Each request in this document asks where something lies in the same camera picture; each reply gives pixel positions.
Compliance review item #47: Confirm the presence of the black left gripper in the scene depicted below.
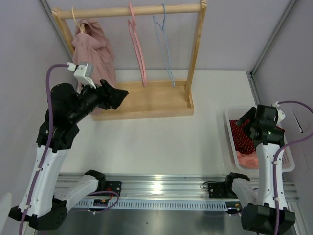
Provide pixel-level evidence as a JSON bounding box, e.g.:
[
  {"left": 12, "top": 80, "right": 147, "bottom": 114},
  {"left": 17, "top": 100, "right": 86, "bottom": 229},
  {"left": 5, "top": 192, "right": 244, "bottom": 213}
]
[{"left": 68, "top": 77, "right": 128, "bottom": 123}]

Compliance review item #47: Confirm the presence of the red polka dot cloth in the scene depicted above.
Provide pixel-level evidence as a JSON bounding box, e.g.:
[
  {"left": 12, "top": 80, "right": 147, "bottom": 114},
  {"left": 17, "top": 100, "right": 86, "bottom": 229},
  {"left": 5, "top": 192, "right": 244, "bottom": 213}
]
[{"left": 229, "top": 119, "right": 286, "bottom": 155}]

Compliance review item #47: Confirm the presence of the pink pleated skirt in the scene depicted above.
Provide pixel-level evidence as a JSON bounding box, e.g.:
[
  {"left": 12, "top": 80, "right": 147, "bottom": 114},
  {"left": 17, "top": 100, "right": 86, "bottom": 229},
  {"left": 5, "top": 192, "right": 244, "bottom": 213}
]
[{"left": 71, "top": 18, "right": 116, "bottom": 87}]

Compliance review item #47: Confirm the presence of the cream plastic hanger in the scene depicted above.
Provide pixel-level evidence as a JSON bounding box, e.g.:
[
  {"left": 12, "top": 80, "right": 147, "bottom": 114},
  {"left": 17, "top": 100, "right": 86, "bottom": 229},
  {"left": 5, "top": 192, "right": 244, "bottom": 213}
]
[{"left": 71, "top": 6, "right": 88, "bottom": 35}]

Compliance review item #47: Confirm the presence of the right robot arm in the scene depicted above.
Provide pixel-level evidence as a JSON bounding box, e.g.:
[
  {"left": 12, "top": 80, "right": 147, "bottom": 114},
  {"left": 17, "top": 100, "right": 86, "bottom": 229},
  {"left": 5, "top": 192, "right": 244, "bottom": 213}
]
[{"left": 223, "top": 105, "right": 295, "bottom": 235}]

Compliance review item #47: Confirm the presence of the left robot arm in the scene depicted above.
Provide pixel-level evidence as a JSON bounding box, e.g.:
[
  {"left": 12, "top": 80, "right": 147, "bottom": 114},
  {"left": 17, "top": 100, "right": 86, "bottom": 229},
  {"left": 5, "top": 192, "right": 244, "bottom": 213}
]
[{"left": 9, "top": 80, "right": 129, "bottom": 231}]

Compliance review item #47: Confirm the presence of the pink plastic hanger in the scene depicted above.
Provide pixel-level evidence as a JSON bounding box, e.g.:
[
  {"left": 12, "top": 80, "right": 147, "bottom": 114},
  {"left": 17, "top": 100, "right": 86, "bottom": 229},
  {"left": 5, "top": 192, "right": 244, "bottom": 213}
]
[{"left": 128, "top": 2, "right": 147, "bottom": 87}]

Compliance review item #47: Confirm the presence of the white plastic basket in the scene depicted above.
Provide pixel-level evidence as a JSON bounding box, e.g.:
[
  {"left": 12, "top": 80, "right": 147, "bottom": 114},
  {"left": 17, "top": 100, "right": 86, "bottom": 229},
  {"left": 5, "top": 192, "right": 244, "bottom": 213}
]
[{"left": 224, "top": 106, "right": 295, "bottom": 175}]

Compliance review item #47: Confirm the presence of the wooden clothes rack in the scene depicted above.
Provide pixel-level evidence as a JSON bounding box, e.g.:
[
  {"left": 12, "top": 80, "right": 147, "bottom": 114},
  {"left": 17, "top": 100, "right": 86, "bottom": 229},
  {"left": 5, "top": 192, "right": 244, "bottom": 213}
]
[{"left": 51, "top": 0, "right": 207, "bottom": 121}]

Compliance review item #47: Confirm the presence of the salmon pink cloth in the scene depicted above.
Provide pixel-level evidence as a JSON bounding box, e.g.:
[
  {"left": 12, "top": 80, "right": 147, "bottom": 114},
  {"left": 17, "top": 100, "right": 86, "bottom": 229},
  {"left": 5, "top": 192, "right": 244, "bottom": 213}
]
[{"left": 236, "top": 151, "right": 259, "bottom": 169}]

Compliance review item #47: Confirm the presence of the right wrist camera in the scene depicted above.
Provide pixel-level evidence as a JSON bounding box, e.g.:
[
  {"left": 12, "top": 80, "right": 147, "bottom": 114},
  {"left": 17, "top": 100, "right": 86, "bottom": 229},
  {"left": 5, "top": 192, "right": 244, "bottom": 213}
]
[{"left": 271, "top": 101, "right": 286, "bottom": 124}]

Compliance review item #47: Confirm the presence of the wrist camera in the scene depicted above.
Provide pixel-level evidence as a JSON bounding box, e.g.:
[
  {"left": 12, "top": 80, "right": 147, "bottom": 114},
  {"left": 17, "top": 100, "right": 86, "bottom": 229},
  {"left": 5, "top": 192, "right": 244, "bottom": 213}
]
[
  {"left": 67, "top": 62, "right": 96, "bottom": 89},
  {"left": 271, "top": 101, "right": 286, "bottom": 124}
]

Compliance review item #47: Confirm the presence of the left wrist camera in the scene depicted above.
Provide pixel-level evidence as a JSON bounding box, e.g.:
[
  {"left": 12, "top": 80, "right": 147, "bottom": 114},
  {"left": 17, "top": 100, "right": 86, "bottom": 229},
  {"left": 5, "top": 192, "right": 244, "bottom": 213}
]
[{"left": 67, "top": 62, "right": 96, "bottom": 89}]

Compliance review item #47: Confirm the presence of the blue wire hanger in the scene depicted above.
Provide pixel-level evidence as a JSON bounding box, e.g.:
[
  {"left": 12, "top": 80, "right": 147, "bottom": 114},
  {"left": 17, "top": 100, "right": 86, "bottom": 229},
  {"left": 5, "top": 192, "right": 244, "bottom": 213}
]
[{"left": 153, "top": 4, "right": 176, "bottom": 87}]

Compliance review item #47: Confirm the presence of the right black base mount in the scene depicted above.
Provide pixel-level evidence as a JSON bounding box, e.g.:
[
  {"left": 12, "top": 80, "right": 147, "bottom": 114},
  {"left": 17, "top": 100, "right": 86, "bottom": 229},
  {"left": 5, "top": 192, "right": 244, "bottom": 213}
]
[{"left": 202, "top": 172, "right": 250, "bottom": 199}]

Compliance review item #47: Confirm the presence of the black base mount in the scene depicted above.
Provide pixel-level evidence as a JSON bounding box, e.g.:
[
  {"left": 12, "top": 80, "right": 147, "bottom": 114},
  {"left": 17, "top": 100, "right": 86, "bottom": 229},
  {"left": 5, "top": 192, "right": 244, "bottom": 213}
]
[
  {"left": 104, "top": 181, "right": 122, "bottom": 197},
  {"left": 202, "top": 172, "right": 250, "bottom": 199}
]

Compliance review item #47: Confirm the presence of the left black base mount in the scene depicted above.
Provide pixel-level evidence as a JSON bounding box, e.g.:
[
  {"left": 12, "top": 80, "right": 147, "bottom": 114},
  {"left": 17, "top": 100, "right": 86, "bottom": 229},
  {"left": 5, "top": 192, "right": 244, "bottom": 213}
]
[{"left": 104, "top": 181, "right": 122, "bottom": 197}]

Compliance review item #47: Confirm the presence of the aluminium mounting rail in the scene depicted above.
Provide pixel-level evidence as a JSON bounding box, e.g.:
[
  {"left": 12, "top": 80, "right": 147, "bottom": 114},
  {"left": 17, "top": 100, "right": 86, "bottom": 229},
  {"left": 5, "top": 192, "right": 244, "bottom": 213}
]
[{"left": 54, "top": 173, "right": 299, "bottom": 202}]

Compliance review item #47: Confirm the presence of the white slotted cable duct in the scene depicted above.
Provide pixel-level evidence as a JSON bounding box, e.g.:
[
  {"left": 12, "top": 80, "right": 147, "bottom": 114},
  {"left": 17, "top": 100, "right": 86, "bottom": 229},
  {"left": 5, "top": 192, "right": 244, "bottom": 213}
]
[{"left": 74, "top": 199, "right": 234, "bottom": 211}]

